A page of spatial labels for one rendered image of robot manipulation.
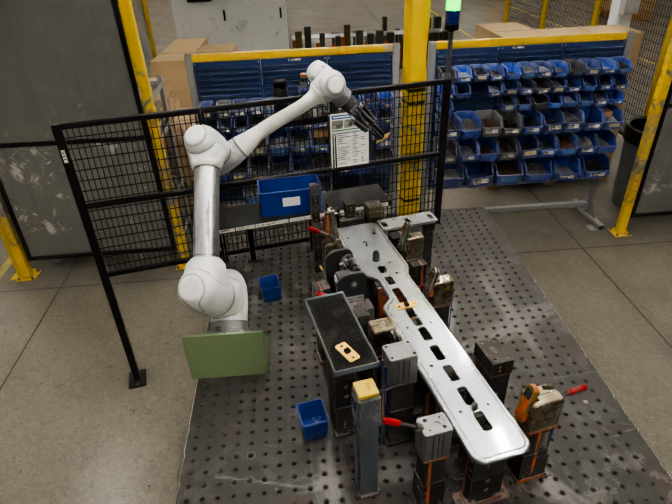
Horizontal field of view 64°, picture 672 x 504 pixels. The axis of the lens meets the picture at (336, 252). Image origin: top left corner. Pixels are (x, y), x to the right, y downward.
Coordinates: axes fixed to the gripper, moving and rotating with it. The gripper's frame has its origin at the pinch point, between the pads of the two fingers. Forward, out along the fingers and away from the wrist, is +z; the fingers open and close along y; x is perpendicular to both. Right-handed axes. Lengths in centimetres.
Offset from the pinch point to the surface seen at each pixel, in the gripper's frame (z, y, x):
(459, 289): 81, -30, 4
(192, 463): 6, -155, 12
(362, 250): 26, -46, 10
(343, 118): -8.7, 14.3, 26.0
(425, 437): 32, -124, -63
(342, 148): 2.1, 7.4, 35.1
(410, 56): -4, 51, 0
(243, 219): -15, -49, 58
